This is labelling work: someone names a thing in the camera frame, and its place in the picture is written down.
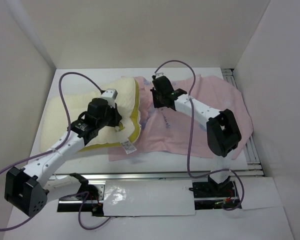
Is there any pink printed pillowcase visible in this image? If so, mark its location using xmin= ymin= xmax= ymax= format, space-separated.
xmin=107 ymin=74 xmax=255 ymax=163

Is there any cream quilted pillow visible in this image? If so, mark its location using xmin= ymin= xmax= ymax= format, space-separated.
xmin=39 ymin=77 xmax=141 ymax=152

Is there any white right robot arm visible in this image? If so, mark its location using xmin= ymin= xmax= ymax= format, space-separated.
xmin=150 ymin=74 xmax=242 ymax=196

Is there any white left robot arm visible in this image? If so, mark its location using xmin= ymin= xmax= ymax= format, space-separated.
xmin=4 ymin=96 xmax=122 ymax=217

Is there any white cover sheet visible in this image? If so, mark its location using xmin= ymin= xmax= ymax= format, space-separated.
xmin=103 ymin=179 xmax=196 ymax=217

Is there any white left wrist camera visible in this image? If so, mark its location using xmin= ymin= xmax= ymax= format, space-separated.
xmin=100 ymin=88 xmax=118 ymax=108

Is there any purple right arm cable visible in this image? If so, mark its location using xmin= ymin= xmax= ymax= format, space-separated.
xmin=153 ymin=59 xmax=247 ymax=211

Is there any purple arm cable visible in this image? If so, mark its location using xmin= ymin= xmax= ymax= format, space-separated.
xmin=153 ymin=59 xmax=247 ymax=211
xmin=0 ymin=71 xmax=113 ymax=231

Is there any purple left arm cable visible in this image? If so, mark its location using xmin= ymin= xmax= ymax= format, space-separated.
xmin=0 ymin=71 xmax=113 ymax=231

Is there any aluminium front rail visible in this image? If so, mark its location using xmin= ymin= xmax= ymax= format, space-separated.
xmin=57 ymin=172 xmax=241 ymax=217

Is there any aluminium frame rails right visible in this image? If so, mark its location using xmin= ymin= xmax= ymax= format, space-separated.
xmin=221 ymin=68 xmax=265 ymax=177

